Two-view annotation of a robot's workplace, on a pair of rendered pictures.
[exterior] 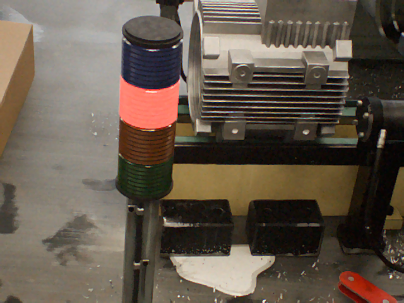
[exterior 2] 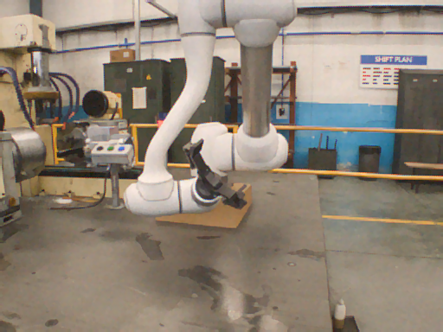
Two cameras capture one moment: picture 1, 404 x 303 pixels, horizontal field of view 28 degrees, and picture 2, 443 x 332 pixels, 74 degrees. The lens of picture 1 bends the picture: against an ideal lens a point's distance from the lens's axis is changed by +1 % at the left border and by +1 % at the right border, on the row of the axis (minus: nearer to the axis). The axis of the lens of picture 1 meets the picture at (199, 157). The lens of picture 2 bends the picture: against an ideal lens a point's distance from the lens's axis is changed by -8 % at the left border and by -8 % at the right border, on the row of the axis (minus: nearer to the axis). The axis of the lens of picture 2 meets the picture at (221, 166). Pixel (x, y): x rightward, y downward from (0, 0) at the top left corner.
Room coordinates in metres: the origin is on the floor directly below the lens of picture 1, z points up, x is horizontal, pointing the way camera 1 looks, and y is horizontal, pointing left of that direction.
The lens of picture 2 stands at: (2.41, 0.91, 1.23)
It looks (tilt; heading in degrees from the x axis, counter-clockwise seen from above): 10 degrees down; 197
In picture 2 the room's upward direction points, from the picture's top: straight up
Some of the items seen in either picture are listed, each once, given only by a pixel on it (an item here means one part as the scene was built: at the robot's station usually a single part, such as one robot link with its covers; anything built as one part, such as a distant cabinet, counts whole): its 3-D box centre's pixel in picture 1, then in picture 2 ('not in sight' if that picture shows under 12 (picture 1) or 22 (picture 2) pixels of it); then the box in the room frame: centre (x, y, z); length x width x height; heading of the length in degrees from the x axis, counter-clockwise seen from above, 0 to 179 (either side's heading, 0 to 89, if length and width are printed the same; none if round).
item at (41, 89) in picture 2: not in sight; (40, 73); (1.12, -0.46, 1.43); 0.18 x 0.18 x 0.48
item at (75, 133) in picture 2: not in sight; (83, 141); (0.78, -0.48, 1.04); 0.41 x 0.25 x 0.25; 10
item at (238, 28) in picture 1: (262, 68); (111, 152); (1.05, -0.08, 1.02); 0.20 x 0.19 x 0.19; 99
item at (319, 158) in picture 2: not in sight; (322, 155); (-3.54, 1.04, 0.41); 0.52 x 0.47 x 0.82; 91
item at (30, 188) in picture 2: not in sight; (29, 184); (1.23, -0.47, 0.86); 0.07 x 0.06 x 0.12; 10
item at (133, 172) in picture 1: (145, 166); not in sight; (0.72, 0.06, 1.05); 0.06 x 0.06 x 0.04
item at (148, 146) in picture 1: (147, 132); not in sight; (0.72, 0.06, 1.10); 0.06 x 0.06 x 0.04
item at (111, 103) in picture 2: not in sight; (109, 120); (0.48, -0.50, 1.16); 0.33 x 0.26 x 0.42; 10
